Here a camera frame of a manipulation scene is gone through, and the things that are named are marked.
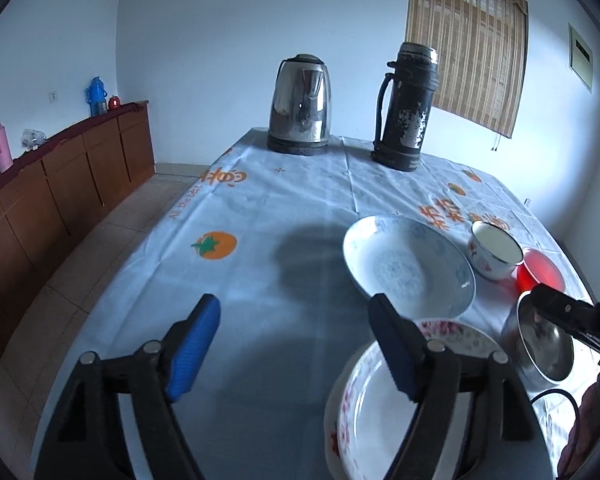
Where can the persimmon print tablecloth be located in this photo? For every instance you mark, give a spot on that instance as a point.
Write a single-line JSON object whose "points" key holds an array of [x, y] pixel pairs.
{"points": [[280, 200]]}

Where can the white plate red floral rim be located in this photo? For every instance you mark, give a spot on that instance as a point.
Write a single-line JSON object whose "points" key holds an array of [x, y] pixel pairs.
{"points": [[375, 420]]}

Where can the worn black thermos flask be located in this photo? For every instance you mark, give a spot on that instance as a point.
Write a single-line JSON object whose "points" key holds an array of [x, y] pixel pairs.
{"points": [[407, 110]]}

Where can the brown wooden sideboard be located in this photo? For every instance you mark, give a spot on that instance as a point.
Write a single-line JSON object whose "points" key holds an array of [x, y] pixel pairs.
{"points": [[55, 185]]}

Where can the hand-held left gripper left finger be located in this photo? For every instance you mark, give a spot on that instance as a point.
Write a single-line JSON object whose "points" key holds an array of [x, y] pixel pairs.
{"points": [[195, 345]]}

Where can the stainless steel electric kettle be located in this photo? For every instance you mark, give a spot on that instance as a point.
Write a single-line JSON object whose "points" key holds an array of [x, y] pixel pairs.
{"points": [[300, 105]]}

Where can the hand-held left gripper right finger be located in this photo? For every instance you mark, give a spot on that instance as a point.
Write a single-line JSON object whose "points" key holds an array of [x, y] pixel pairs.
{"points": [[395, 345]]}

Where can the wall electrical panel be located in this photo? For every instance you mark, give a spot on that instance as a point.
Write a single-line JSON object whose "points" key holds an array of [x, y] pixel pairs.
{"points": [[580, 57]]}

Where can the blue patterned white plate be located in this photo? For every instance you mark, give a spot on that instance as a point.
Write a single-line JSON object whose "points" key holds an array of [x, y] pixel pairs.
{"points": [[410, 260]]}

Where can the pink thermos jug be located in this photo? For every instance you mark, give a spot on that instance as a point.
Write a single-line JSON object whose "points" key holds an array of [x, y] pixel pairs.
{"points": [[1, 147]]}

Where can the small red jar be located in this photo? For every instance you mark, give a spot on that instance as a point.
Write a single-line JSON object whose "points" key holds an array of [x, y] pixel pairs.
{"points": [[114, 103]]}

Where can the clear plastic bag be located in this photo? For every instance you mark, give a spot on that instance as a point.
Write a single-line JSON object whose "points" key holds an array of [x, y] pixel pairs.
{"points": [[32, 139]]}

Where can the pink floral plate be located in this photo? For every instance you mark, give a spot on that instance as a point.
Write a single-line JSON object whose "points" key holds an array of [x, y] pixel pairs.
{"points": [[460, 335]]}

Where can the red plastic bowl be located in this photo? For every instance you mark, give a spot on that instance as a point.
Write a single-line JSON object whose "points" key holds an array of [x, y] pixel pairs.
{"points": [[542, 270]]}

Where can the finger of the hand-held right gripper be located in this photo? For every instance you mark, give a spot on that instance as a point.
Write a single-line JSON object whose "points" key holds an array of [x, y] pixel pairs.
{"points": [[560, 307]]}

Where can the blue thermos jug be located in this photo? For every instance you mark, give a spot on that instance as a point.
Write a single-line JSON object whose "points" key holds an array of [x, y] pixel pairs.
{"points": [[96, 95]]}

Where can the person's right hand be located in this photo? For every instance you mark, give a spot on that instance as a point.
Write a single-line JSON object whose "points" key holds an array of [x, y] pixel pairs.
{"points": [[587, 425]]}

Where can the stainless steel bowl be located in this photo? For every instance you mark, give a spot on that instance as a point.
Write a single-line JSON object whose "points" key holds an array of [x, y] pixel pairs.
{"points": [[542, 350]]}

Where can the bamboo window blind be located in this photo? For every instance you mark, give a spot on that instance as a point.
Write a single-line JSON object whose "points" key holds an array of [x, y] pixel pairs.
{"points": [[470, 45]]}

